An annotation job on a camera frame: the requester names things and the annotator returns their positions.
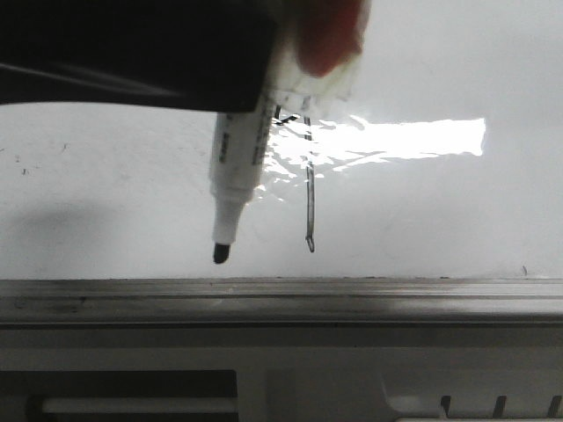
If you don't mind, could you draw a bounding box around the white whiteboard surface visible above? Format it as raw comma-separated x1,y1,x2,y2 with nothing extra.
1,1,562,280

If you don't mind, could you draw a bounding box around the grey aluminium whiteboard frame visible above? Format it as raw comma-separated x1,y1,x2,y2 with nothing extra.
1,277,562,325

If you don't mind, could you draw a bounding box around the red round magnet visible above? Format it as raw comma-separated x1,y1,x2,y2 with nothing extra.
265,1,372,114

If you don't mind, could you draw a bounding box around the white whiteboard marker pen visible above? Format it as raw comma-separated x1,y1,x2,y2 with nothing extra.
207,0,318,265

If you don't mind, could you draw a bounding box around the grey plastic equipment housing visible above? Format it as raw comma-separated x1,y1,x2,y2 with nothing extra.
1,324,562,421

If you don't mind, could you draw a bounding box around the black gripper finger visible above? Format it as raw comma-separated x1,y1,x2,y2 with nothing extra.
1,1,278,112

